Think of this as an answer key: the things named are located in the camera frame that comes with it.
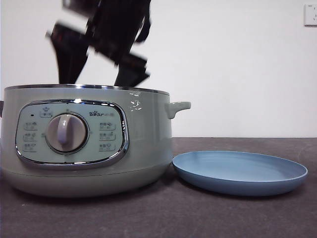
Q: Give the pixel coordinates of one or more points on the blue plate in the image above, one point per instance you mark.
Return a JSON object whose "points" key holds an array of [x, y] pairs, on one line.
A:
{"points": [[237, 171]]}

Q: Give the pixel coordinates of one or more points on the white wall socket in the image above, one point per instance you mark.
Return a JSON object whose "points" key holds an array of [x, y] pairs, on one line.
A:
{"points": [[311, 15]]}

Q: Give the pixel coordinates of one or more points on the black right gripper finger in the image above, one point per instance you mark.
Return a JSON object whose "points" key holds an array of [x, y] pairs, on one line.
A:
{"points": [[68, 67], [130, 78]]}

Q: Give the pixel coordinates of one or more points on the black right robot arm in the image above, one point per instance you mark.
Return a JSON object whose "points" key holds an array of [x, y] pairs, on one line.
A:
{"points": [[116, 27]]}

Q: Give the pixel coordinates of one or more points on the pale green electric steamer pot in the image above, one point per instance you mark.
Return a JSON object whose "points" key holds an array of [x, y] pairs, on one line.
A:
{"points": [[99, 173]]}

